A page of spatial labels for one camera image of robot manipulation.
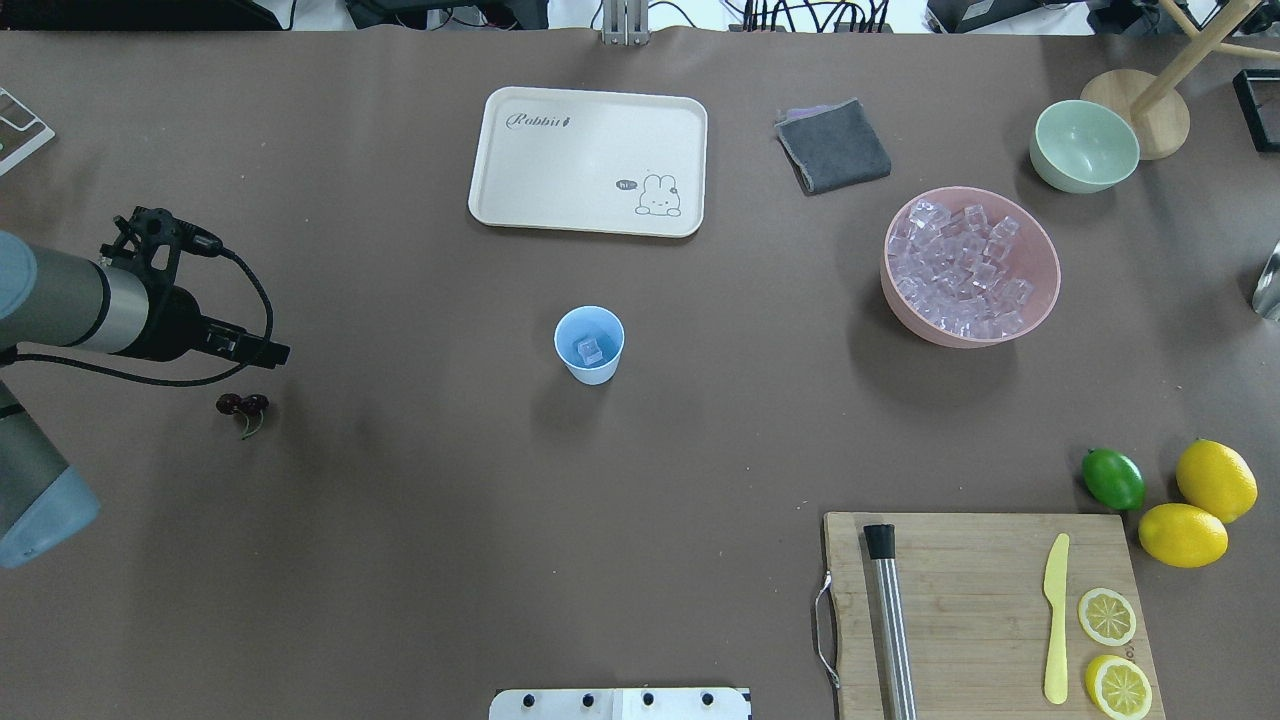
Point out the wooden stand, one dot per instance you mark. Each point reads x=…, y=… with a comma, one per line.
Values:
x=1151, y=105

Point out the yellow lemon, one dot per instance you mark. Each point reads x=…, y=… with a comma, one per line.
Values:
x=1182, y=536
x=1215, y=478

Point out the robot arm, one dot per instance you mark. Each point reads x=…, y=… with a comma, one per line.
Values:
x=121, y=305

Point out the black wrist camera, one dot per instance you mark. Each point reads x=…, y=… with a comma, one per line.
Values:
x=155, y=235

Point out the lemon slice lower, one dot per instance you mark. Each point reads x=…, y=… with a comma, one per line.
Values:
x=1118, y=687

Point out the grey folded cloth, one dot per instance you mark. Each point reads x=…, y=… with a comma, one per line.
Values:
x=832, y=146

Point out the dark red cherries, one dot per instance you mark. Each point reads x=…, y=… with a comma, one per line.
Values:
x=251, y=409

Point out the yellow lemon lower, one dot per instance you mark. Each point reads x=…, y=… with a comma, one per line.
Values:
x=1182, y=536

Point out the light blue plastic cup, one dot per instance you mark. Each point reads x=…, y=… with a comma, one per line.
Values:
x=594, y=321

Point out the white wire cup rack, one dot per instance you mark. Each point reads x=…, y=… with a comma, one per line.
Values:
x=22, y=132

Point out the steel muddler black tip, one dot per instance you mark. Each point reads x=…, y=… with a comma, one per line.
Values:
x=893, y=635

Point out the pink bowl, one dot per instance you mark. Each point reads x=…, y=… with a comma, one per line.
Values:
x=1036, y=258

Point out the wooden cutting board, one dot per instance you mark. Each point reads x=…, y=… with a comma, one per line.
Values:
x=977, y=623

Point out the clear ice cube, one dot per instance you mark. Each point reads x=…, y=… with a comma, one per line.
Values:
x=589, y=352

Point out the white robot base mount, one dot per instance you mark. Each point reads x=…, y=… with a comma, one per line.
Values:
x=623, y=703

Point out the aluminium frame post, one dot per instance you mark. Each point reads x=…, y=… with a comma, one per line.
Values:
x=625, y=22

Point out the lemon slice upper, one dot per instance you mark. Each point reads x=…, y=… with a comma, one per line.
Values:
x=1107, y=617

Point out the steel ice scoop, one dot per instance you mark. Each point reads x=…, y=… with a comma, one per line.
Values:
x=1265, y=299

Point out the yellow lemon upper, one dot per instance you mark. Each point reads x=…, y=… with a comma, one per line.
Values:
x=1215, y=478

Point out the yellow plastic knife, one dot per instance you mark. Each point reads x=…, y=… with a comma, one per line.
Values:
x=1054, y=588

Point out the green lime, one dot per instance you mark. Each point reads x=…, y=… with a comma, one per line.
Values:
x=1113, y=479

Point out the cream rabbit tray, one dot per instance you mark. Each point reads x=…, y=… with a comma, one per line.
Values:
x=591, y=161

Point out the green ceramic bowl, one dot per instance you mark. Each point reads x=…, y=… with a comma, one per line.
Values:
x=1079, y=146

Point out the pile of clear ice cubes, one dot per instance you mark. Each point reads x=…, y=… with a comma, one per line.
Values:
x=953, y=268

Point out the lemon slice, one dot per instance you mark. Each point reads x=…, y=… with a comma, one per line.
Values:
x=1118, y=687
x=1107, y=617

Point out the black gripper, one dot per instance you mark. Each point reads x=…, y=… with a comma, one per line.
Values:
x=173, y=324

